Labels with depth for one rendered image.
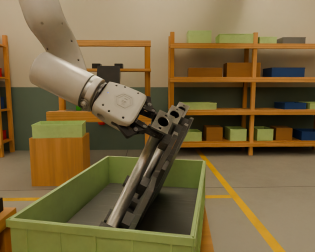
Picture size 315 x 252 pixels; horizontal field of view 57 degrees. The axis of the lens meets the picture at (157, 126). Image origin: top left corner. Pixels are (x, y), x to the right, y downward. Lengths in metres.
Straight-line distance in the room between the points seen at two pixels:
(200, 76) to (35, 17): 4.74
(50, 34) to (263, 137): 5.21
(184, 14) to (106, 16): 1.50
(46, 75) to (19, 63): 5.60
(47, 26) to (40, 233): 0.46
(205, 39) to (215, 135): 1.73
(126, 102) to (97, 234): 0.29
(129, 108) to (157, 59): 5.17
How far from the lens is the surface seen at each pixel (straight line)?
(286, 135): 5.93
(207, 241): 0.95
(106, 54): 5.87
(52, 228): 0.69
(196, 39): 5.37
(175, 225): 0.90
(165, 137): 0.71
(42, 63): 0.71
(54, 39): 0.79
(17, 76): 6.30
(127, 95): 0.68
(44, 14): 0.74
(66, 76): 0.69
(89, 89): 0.67
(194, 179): 1.19
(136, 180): 0.72
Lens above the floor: 1.25
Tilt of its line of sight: 8 degrees down
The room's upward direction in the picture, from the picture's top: straight up
